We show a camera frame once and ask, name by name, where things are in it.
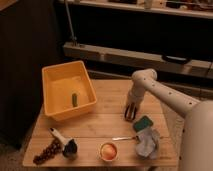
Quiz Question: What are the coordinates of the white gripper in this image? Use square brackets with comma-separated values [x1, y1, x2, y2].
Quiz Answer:
[124, 89, 142, 121]

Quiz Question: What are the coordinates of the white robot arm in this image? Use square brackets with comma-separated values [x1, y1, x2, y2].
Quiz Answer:
[126, 69, 213, 171]

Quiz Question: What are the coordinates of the green sponge eraser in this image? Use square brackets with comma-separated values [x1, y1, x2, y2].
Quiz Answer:
[133, 116, 153, 132]

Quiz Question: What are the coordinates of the silver spoon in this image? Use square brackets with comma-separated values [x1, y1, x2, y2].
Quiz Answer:
[112, 136, 138, 141]

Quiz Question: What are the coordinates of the grey crumpled cloth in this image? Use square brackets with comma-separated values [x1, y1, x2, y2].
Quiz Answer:
[135, 127, 160, 159]

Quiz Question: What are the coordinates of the green cucumber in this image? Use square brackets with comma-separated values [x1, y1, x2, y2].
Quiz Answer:
[72, 93, 78, 107]

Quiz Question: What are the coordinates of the yellow plastic bin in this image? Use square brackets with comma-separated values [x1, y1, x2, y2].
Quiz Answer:
[42, 61, 97, 121]

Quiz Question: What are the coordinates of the wooden shelf unit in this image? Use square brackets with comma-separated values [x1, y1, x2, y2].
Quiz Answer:
[63, 0, 213, 80]

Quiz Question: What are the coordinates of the bunch of dark grapes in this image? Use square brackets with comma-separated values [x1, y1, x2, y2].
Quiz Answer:
[33, 139, 62, 165]

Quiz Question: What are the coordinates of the grey metal pole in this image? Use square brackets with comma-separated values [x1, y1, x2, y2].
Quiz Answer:
[64, 0, 77, 46]

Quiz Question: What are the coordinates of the black handle on shelf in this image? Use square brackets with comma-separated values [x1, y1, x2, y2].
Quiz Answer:
[162, 55, 191, 65]

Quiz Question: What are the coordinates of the white handled brush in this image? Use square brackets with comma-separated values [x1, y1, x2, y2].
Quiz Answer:
[50, 128, 78, 159]

